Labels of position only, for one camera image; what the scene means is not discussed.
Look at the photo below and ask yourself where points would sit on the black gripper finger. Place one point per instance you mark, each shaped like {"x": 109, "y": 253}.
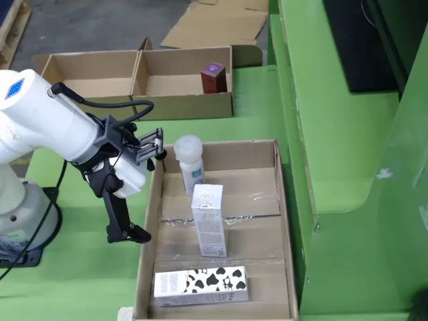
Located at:
{"x": 117, "y": 217}

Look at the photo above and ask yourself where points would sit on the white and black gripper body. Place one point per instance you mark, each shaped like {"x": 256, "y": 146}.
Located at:
{"x": 130, "y": 177}

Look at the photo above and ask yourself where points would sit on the tall white product box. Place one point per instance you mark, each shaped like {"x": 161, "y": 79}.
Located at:
{"x": 210, "y": 227}

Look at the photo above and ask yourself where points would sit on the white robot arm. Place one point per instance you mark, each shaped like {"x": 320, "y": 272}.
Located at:
{"x": 40, "y": 113}

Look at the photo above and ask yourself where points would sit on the divided cardboard box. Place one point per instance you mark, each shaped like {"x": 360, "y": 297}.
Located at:
{"x": 187, "y": 107}

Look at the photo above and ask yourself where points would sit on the cow print product box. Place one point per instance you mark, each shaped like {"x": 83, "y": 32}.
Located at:
{"x": 207, "y": 281}

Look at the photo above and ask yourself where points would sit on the dark red product box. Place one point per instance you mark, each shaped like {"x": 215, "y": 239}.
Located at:
{"x": 214, "y": 80}

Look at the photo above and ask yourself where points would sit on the shallow cardboard tray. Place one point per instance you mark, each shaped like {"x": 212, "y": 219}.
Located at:
{"x": 254, "y": 240}

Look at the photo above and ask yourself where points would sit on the flattened cardboard sheet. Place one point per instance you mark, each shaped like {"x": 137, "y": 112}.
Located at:
{"x": 214, "y": 26}

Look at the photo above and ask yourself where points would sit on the white bottle with cap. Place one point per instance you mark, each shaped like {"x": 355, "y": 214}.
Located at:
{"x": 189, "y": 150}

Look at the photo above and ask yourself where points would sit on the white paper label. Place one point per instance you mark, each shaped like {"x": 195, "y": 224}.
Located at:
{"x": 125, "y": 314}

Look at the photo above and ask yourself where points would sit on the wooden pallet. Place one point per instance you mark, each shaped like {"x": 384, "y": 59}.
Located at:
{"x": 10, "y": 30}

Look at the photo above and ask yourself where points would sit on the green metal shelf structure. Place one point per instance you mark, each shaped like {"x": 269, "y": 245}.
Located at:
{"x": 341, "y": 150}

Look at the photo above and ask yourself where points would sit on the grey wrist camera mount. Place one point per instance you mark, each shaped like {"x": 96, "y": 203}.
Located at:
{"x": 110, "y": 137}

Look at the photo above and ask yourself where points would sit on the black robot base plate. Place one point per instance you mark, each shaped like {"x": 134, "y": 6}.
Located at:
{"x": 33, "y": 259}

